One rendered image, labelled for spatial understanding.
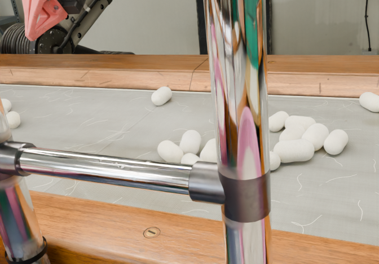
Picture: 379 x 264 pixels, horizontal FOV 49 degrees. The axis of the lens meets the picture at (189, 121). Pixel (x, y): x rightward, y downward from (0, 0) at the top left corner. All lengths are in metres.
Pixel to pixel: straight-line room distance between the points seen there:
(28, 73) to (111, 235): 0.53
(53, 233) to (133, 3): 2.53
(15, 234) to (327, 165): 0.27
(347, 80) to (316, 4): 1.91
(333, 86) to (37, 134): 0.38
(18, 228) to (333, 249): 0.19
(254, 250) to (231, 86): 0.08
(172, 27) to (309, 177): 2.37
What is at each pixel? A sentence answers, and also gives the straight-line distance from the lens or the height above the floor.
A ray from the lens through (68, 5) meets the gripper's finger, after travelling 0.73.
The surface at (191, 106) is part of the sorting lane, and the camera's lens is 0.56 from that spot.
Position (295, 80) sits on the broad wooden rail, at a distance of 0.58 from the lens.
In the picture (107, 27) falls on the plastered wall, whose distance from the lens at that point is 2.94.
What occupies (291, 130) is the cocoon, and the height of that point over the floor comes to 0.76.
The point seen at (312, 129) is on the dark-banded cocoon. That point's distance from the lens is 0.43.
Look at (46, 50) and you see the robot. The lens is 1.04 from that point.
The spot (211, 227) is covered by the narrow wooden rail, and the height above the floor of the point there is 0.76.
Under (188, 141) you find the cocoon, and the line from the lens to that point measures 0.42.
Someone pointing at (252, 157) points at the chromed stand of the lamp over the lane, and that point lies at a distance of 0.17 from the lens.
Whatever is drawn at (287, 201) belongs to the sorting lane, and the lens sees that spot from 0.36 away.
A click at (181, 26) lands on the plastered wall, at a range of 2.69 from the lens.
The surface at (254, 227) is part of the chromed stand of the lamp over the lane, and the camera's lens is 0.19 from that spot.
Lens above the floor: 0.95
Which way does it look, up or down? 24 degrees down
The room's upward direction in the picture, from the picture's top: 6 degrees counter-clockwise
